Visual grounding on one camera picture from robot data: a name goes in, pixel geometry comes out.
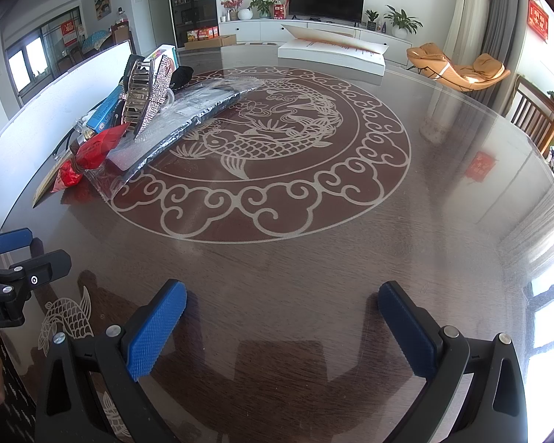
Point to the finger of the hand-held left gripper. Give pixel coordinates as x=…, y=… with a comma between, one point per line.
x=9, y=240
x=46, y=267

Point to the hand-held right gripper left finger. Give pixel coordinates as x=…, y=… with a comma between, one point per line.
x=157, y=327

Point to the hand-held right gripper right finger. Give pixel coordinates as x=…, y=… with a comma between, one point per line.
x=406, y=332

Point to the small red packet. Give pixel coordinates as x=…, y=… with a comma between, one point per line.
x=69, y=176

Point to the large red packet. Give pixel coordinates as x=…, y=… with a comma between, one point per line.
x=97, y=147

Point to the blue rectangular box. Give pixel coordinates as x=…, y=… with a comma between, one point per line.
x=102, y=113

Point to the large rhinestone hair clip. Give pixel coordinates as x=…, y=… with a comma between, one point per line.
x=147, y=97

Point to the yellowish paper envelope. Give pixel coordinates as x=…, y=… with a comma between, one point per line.
x=46, y=189

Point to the black patterned cloth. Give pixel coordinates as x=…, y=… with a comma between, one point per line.
x=21, y=406

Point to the white upright board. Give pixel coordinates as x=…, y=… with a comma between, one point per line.
x=51, y=101

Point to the red poster on glass door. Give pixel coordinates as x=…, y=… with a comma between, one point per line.
x=69, y=33

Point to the table with blue cloth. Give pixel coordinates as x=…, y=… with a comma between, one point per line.
x=94, y=40

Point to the dark mat in clear bag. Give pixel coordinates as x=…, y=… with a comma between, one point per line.
x=198, y=106

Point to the brown wooden cabinet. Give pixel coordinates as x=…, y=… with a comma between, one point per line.
x=122, y=37

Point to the black hair accessory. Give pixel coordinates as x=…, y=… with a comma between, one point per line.
x=182, y=76

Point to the wooden slatted chair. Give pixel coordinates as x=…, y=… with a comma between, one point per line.
x=533, y=115

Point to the orange lounge chair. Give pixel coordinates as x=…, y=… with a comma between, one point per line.
x=459, y=74

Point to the white door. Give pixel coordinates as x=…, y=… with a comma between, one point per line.
x=157, y=9

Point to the brown cardboard box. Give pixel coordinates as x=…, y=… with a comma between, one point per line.
x=210, y=42

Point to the orange snack boxes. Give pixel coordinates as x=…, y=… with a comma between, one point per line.
x=203, y=33

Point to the black glass display cabinet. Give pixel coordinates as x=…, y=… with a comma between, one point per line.
x=191, y=0

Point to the white cardboard sheet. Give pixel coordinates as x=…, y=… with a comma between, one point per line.
x=332, y=37

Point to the large potted plant white pot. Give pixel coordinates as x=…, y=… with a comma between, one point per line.
x=400, y=21

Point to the white television cabinet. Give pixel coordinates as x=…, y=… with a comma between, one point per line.
x=258, y=30

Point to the small potted plant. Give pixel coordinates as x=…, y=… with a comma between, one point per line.
x=371, y=19

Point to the white round vase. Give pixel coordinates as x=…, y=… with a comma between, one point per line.
x=244, y=14

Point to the red flowers in vase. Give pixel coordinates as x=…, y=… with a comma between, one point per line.
x=232, y=4

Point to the white sheer curtain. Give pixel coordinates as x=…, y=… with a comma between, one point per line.
x=466, y=14

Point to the grey curtain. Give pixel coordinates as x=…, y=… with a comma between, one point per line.
x=501, y=18

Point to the bushy green potted plant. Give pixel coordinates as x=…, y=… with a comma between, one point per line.
x=263, y=5

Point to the black flat television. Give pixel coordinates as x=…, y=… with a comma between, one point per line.
x=327, y=1

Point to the framed wall painting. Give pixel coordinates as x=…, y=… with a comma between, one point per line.
x=102, y=2

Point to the red wall hanging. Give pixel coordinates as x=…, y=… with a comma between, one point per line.
x=538, y=21

